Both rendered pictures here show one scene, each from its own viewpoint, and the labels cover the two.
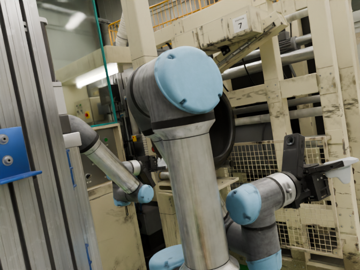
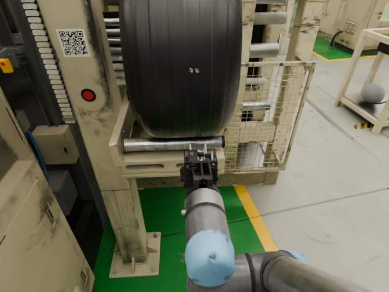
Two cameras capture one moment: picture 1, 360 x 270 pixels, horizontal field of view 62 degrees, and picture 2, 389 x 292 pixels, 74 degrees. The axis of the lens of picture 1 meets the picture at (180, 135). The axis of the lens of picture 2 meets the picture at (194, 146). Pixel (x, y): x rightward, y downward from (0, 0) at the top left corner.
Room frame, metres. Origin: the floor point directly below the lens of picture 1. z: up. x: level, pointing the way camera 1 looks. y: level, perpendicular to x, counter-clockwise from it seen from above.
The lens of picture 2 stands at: (1.18, 0.48, 1.44)
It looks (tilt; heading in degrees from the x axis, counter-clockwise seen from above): 38 degrees down; 314
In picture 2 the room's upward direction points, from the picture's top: straight up
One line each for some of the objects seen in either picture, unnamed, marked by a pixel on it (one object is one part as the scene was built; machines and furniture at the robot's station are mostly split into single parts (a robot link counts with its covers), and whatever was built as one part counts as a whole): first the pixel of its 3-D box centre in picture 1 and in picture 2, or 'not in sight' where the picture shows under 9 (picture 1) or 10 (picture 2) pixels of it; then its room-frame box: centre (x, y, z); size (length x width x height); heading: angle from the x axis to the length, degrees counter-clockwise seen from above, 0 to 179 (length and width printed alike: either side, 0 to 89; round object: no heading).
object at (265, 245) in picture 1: (255, 242); not in sight; (0.64, -0.12, 0.94); 0.11 x 0.08 x 0.11; 32
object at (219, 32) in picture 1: (218, 36); not in sight; (1.96, -0.35, 1.71); 0.61 x 0.25 x 0.15; 47
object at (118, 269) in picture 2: not in sight; (136, 252); (1.99, 0.14, 0.02); 0.27 x 0.27 x 0.04; 47
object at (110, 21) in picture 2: not in sight; (123, 50); (2.26, -0.16, 1.05); 0.20 x 0.15 x 0.30; 47
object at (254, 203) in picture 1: (254, 201); not in sight; (0.63, -0.13, 1.04); 0.11 x 0.08 x 0.09; 122
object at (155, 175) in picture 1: (175, 169); (125, 122); (1.95, 0.07, 0.90); 0.40 x 0.03 x 0.10; 137
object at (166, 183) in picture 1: (182, 186); (172, 157); (1.73, 0.03, 0.84); 0.36 x 0.09 x 0.06; 47
